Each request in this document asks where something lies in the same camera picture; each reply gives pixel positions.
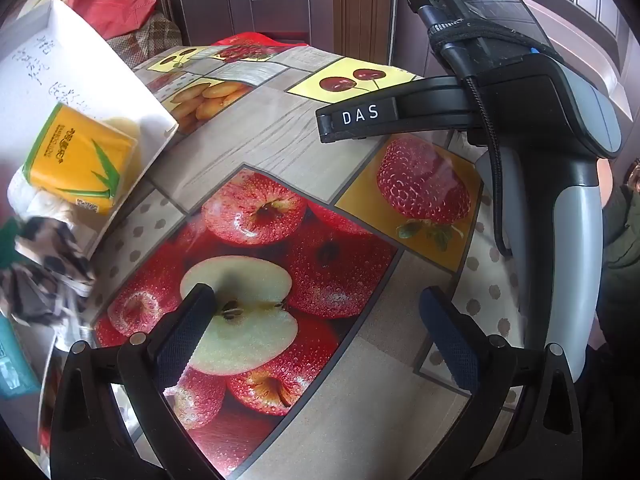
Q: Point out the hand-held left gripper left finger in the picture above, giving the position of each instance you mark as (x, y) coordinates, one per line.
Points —
(184, 336)

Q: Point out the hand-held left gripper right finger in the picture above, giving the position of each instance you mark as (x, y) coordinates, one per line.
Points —
(450, 340)

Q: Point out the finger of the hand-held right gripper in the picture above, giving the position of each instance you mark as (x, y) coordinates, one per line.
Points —
(425, 105)

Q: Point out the yellow tissue pack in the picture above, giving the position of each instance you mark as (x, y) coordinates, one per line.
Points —
(75, 155)

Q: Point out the white cardboard box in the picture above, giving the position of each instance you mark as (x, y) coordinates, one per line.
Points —
(75, 60)

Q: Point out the person's dark green jacket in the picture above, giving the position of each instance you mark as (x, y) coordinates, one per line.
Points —
(620, 260)

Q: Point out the fruit print tablecloth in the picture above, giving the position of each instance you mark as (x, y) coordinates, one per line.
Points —
(300, 170)

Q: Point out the leopard print cloth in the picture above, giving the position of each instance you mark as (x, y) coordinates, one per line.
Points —
(50, 260)

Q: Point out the teal packet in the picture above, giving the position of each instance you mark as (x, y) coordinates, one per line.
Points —
(15, 360)

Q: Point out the dark wooden door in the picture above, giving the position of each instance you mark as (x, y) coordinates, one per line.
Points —
(280, 0)

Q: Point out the plaid sofa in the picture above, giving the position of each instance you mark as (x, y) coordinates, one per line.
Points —
(145, 40)

